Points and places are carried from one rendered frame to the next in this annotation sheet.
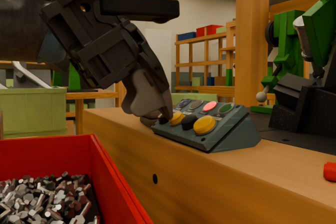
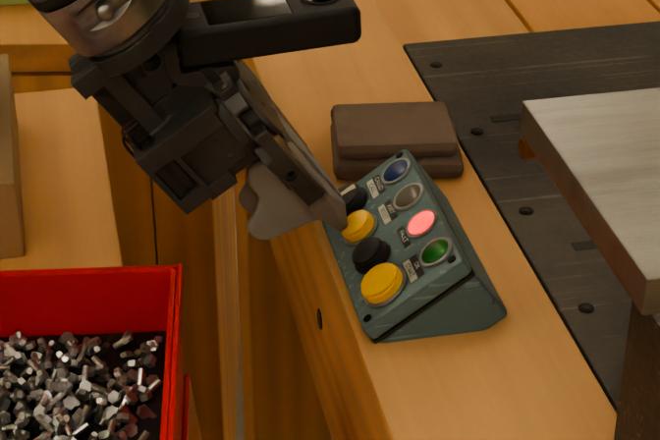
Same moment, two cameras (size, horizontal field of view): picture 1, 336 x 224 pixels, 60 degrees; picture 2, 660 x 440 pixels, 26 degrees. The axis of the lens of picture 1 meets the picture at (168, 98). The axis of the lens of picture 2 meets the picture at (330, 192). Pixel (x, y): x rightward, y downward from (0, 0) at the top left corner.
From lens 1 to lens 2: 64 cm
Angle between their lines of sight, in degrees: 32
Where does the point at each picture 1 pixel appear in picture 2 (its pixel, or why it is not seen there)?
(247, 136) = (467, 313)
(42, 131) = not seen: outside the picture
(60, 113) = not seen: outside the picture
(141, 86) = (267, 190)
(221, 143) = (405, 326)
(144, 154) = (308, 254)
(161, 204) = (326, 372)
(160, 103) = (310, 215)
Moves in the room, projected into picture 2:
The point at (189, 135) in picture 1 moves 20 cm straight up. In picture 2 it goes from (357, 292) to (359, 11)
